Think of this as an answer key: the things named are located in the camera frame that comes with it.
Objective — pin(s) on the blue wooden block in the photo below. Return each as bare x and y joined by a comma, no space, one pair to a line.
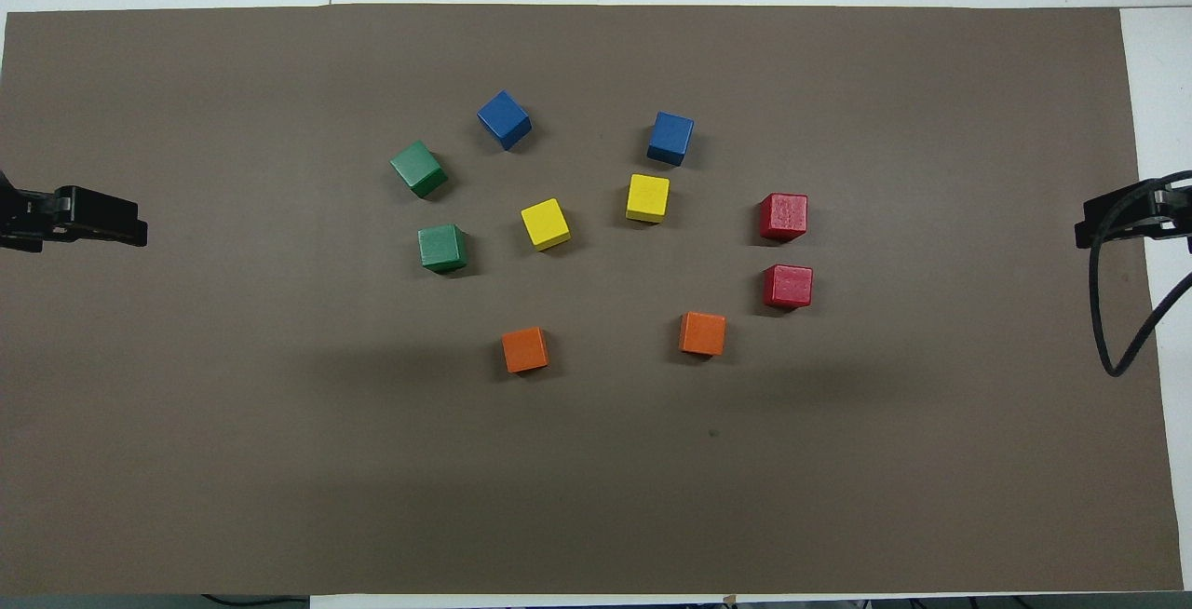
503,117
670,136

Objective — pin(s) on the yellow wooden block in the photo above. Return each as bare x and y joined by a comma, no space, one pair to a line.
647,196
544,222

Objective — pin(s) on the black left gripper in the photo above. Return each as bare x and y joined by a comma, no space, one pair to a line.
23,218

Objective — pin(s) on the brown paper mat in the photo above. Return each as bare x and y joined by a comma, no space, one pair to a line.
596,460

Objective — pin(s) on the green wooden block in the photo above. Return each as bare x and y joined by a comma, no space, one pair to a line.
416,167
441,247

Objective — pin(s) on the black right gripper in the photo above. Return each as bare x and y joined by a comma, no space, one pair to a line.
1175,213

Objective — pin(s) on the orange wooden block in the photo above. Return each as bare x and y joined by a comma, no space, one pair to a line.
524,348
702,332

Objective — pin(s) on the red wooden block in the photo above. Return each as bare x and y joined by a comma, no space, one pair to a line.
788,285
783,215

